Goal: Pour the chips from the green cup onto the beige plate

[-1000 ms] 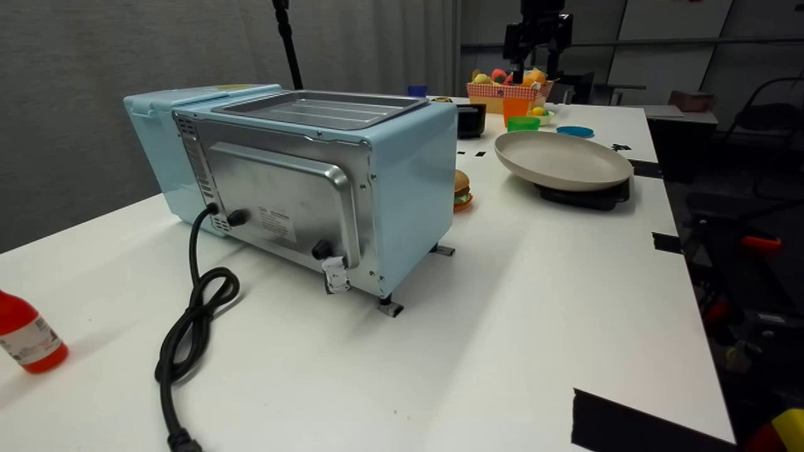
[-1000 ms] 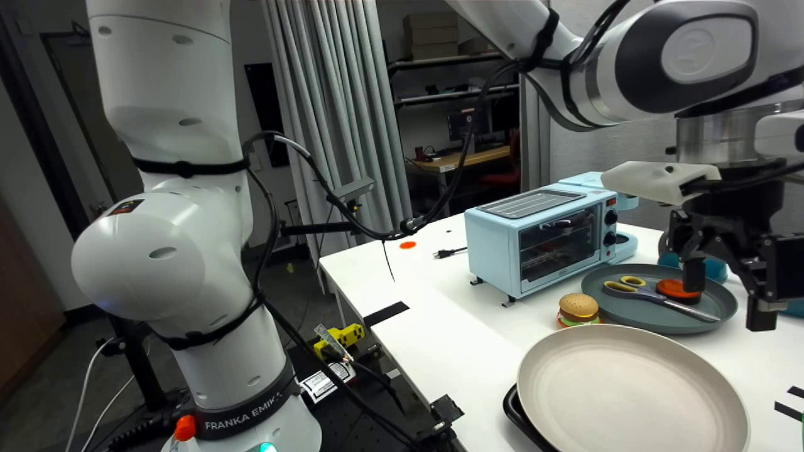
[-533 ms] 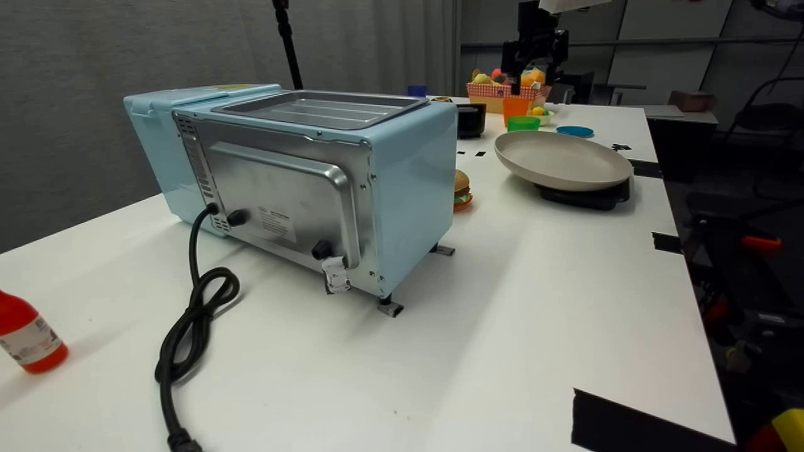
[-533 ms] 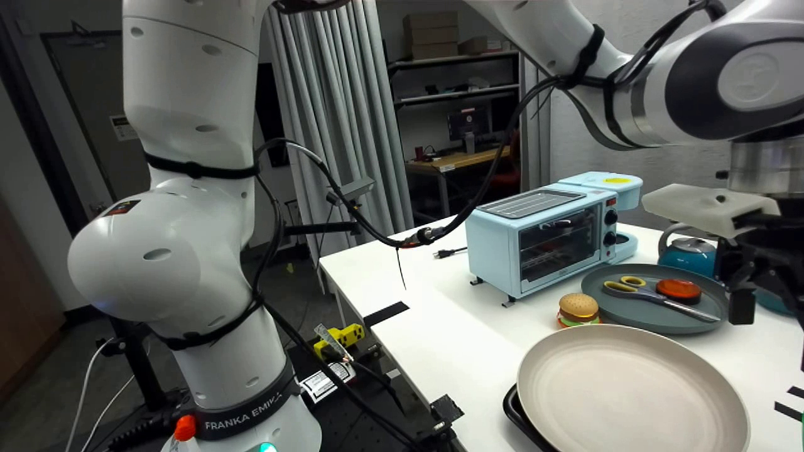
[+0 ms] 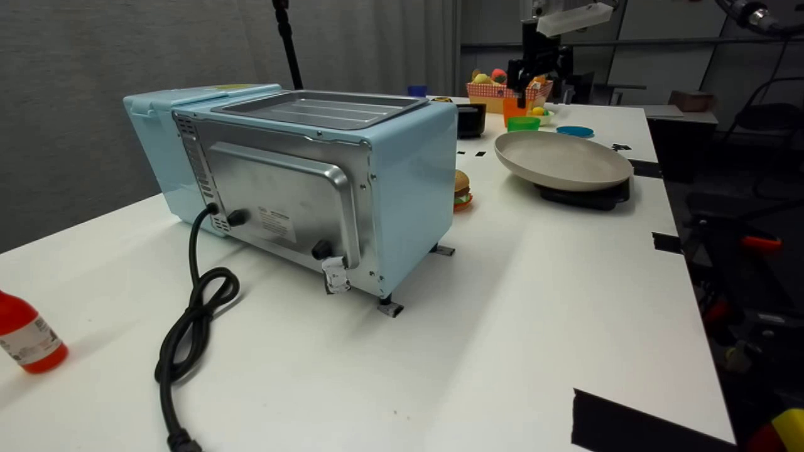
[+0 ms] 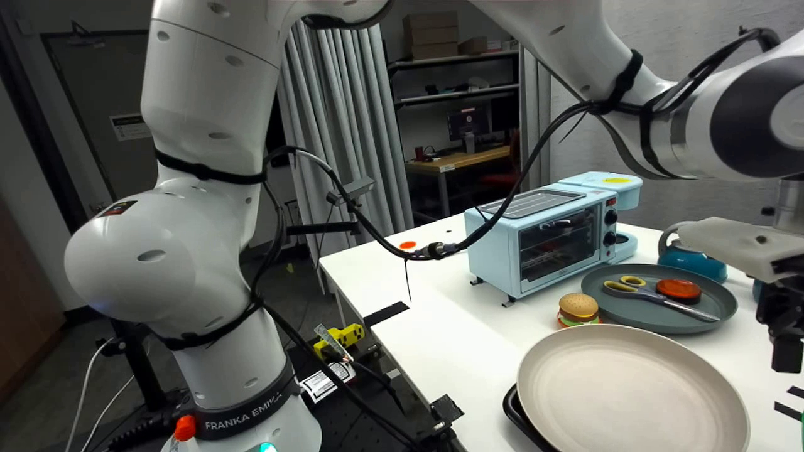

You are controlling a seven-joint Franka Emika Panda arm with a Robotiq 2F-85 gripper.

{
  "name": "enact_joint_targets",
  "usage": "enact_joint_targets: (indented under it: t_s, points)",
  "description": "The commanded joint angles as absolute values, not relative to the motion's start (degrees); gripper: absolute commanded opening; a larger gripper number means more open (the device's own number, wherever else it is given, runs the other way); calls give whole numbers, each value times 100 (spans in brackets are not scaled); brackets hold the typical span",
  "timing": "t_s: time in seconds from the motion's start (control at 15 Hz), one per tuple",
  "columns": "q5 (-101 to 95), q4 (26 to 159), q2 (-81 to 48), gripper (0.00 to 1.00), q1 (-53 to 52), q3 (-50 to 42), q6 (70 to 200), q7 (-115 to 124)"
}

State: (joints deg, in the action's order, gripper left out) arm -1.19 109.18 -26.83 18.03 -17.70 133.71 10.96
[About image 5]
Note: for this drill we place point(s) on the orange plastic cup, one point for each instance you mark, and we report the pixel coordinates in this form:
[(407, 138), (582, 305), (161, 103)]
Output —
[(514, 103)]

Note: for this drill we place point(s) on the cardboard toy box gingham trim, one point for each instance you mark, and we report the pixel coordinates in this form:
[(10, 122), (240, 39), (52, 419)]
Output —
[(483, 88)]

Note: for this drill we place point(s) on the black tape strip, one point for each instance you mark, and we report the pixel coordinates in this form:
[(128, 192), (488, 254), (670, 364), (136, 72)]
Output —
[(667, 241), (643, 167)]

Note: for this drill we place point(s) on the yellow and red object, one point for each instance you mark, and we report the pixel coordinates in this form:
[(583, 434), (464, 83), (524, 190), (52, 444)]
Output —
[(783, 431)]

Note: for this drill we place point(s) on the grey curtain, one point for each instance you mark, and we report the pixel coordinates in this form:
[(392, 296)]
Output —
[(127, 41)]

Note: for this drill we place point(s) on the small red bottle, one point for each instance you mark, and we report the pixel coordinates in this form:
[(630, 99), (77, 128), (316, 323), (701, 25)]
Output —
[(28, 339)]

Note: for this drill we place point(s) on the black camera stand pole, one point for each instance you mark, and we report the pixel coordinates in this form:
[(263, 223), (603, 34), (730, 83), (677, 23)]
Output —
[(287, 41)]

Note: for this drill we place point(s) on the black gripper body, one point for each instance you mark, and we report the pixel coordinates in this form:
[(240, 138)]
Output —
[(547, 53)]

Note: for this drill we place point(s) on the beige round plate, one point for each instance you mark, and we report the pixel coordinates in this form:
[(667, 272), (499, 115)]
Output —
[(560, 159)]

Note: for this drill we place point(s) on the toy burger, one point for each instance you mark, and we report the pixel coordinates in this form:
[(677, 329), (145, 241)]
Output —
[(464, 192)]

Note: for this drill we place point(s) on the green translucent plastic cup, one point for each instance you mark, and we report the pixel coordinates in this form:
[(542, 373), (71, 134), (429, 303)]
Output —
[(524, 123)]

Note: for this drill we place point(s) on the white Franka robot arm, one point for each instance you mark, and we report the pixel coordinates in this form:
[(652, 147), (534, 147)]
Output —
[(573, 16)]

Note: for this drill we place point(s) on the light blue toaster oven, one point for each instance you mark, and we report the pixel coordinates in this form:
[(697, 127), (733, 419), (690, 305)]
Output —
[(334, 185)]

